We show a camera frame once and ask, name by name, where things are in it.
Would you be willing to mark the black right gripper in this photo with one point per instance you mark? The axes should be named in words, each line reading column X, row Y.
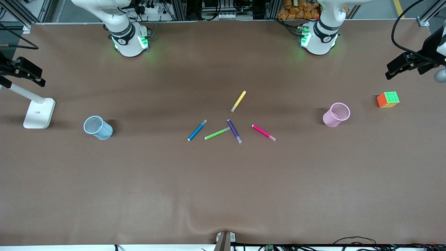
column 7, row 67

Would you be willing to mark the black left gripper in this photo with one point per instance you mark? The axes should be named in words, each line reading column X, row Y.
column 430, row 47

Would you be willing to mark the pink marker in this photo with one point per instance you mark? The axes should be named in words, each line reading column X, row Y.
column 263, row 132

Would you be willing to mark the blue marker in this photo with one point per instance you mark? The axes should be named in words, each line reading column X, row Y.
column 197, row 130

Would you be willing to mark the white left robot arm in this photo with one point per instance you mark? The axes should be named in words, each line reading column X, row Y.
column 318, row 47

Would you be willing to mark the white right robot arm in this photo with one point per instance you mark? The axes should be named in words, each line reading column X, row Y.
column 130, row 50

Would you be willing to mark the colourful puzzle cube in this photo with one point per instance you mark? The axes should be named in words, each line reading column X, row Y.
column 388, row 100

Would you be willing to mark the white lamp stand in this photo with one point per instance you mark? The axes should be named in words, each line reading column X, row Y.
column 38, row 115

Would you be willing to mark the pink mesh cup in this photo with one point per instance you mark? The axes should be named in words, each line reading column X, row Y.
column 329, row 120

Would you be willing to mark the blue mesh cup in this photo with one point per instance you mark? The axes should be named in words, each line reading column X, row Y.
column 104, row 132

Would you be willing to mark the orange snack packs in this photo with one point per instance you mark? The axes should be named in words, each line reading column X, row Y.
column 289, row 12

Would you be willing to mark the yellow marker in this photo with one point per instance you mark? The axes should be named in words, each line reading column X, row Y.
column 238, row 101

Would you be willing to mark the purple marker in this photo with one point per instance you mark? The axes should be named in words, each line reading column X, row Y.
column 233, row 130

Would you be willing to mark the white power strip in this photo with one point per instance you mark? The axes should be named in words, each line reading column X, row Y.
column 223, row 16

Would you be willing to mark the green marker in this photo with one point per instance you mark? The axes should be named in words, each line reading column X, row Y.
column 216, row 133

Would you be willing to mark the brown table cover cloth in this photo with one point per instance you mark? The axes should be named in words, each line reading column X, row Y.
column 223, row 191

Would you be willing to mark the aluminium frame post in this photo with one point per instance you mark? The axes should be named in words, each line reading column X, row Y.
column 423, row 21
column 21, row 16

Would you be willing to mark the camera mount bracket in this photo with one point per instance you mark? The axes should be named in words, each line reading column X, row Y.
column 223, row 244

